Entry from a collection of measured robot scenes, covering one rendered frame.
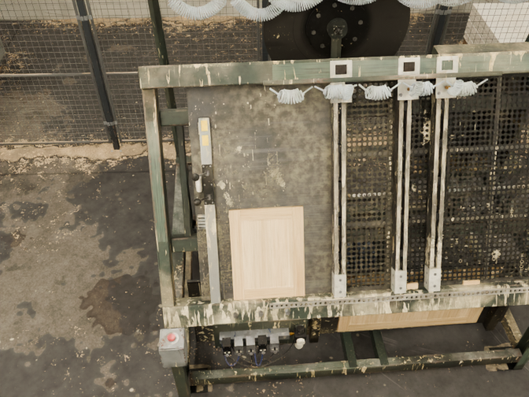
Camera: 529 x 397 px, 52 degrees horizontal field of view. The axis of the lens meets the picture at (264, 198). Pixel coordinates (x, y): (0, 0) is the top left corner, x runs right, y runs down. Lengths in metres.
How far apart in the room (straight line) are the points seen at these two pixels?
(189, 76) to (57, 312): 2.22
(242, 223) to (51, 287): 1.98
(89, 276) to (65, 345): 0.57
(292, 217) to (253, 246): 0.25
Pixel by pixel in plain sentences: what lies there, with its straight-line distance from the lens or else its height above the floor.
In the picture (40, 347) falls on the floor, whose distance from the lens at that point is 4.01.
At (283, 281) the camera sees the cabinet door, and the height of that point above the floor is 0.96.
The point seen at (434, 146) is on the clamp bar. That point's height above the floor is 1.58.
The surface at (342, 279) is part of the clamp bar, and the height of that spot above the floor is 1.01.
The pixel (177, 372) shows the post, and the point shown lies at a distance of 2.95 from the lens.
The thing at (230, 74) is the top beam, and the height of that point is 1.92.
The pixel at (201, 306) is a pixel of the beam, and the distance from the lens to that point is 2.83.
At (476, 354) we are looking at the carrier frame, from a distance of 3.74.
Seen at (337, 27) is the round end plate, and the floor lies 1.87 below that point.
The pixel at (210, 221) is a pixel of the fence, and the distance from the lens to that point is 2.68.
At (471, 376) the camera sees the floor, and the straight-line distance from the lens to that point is 3.86.
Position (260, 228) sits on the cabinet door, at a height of 1.22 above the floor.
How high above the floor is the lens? 3.24
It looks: 45 degrees down
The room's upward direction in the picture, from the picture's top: straight up
